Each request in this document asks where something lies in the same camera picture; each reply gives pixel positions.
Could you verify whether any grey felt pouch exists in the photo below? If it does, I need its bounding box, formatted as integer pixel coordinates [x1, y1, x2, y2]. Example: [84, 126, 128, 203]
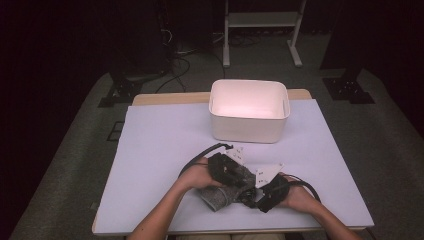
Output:
[199, 165, 258, 213]

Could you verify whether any white metal stand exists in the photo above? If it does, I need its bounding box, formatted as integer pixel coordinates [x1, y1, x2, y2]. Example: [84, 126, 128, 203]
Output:
[222, 0, 308, 69]

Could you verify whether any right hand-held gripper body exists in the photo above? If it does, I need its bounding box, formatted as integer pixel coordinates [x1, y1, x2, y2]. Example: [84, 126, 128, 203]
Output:
[254, 163, 290, 214]

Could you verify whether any white table mat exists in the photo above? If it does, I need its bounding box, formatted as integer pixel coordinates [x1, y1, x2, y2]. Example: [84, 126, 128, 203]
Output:
[94, 99, 375, 236]

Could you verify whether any person's right hand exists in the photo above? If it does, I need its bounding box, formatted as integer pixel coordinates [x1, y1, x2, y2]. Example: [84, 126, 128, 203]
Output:
[278, 174, 318, 214]

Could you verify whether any wooden table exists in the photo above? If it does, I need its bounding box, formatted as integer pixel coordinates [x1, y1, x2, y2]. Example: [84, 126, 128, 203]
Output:
[91, 88, 376, 238]

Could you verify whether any person's left hand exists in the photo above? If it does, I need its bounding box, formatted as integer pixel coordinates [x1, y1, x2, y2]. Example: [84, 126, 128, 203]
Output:
[181, 157, 223, 192]

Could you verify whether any black stand base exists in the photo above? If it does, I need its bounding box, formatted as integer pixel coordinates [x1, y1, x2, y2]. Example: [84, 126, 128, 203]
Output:
[97, 68, 168, 109]
[322, 68, 376, 105]

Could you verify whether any black floor cable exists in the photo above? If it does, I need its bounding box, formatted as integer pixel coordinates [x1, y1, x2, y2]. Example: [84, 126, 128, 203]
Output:
[154, 54, 193, 95]

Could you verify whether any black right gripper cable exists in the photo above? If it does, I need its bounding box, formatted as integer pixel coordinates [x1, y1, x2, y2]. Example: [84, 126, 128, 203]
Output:
[283, 173, 323, 204]

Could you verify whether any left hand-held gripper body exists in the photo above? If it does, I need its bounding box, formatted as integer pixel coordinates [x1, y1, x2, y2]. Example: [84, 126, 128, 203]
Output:
[208, 146, 254, 188]

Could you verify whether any white plastic bin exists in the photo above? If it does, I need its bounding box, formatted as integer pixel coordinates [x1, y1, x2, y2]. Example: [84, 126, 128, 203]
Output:
[208, 78, 291, 145]

